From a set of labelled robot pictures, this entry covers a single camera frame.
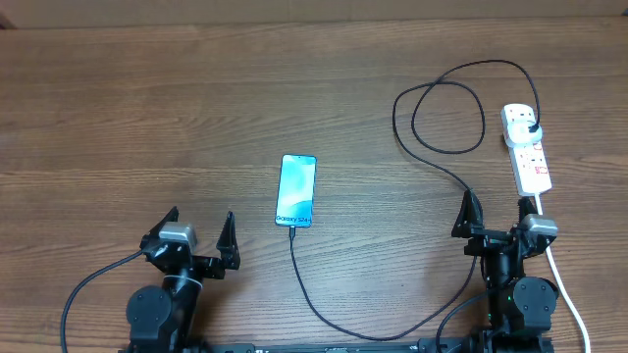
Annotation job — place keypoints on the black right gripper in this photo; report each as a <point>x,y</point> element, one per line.
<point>466,226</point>

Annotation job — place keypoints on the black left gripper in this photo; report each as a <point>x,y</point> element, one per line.
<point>214,269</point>

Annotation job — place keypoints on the blue Galaxy smartphone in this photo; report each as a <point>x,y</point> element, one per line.
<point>296,191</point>

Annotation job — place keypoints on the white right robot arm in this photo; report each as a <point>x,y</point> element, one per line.
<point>519,307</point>

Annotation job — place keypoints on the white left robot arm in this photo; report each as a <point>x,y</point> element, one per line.
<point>161,317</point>

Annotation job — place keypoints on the white charger adapter plug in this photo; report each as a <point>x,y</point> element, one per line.
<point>519,134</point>

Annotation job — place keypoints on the white power strip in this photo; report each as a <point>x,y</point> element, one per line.
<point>529,163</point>

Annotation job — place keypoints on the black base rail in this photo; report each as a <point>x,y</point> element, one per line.
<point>423,345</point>

